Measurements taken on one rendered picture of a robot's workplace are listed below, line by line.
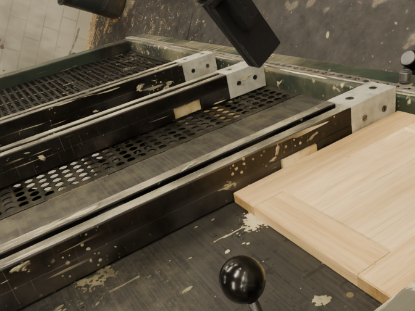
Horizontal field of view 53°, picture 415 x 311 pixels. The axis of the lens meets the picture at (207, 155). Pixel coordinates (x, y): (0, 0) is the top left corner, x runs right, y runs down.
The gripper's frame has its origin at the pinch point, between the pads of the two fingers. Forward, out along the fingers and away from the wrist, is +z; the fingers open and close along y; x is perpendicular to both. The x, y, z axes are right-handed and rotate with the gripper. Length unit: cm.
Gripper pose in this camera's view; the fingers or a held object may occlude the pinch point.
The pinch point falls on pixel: (243, 24)
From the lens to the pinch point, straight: 35.7
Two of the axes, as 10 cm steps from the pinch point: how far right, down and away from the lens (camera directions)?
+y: 5.0, 2.9, -8.1
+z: 5.9, 5.7, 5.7
